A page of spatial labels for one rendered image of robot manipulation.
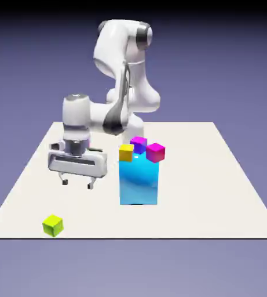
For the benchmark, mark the small purple cube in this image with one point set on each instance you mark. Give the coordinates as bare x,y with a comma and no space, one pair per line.
139,144

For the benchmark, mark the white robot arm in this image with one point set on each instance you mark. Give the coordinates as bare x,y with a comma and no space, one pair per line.
124,58

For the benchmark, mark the small yellow cube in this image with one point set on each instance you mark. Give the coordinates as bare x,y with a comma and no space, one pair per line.
125,152

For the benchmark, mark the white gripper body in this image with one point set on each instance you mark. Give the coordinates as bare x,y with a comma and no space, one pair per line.
77,165

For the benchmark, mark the small lime green cube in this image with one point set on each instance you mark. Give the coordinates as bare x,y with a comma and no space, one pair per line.
53,225

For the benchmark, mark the large blue box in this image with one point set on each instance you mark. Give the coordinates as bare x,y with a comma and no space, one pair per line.
138,181

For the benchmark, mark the small pink cube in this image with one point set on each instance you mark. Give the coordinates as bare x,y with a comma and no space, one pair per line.
155,152

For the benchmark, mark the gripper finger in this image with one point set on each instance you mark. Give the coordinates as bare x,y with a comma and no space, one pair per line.
64,179
91,183

